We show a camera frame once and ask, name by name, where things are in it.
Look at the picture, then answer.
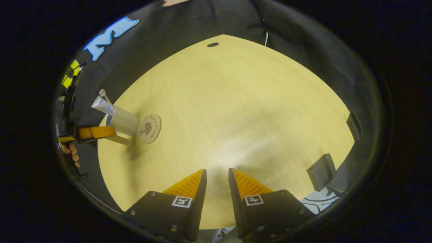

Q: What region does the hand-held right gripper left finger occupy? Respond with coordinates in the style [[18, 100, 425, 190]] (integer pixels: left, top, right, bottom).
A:
[[122, 169, 207, 242]]

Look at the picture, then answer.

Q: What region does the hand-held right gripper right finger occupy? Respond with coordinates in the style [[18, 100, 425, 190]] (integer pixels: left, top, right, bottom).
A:
[[228, 168, 316, 239]]

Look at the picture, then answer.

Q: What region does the white toothpaste tube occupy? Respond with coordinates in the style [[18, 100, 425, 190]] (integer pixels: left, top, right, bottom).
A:
[[91, 96, 116, 116]]

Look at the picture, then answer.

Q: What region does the white cup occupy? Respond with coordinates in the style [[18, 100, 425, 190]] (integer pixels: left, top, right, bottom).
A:
[[105, 105, 140, 146]]

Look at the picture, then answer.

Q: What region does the round wooden coaster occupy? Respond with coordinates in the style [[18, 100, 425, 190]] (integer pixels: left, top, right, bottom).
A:
[[139, 114, 162, 144]]

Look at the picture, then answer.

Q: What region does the wooden desktop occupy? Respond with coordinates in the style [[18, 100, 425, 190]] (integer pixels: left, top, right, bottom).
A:
[[97, 34, 355, 231]]

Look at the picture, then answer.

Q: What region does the black square block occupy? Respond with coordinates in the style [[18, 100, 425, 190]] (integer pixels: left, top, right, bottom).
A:
[[306, 154, 337, 192]]

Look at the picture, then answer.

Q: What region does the black backdrop cloth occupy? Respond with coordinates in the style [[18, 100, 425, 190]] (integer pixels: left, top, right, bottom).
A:
[[54, 0, 375, 216]]

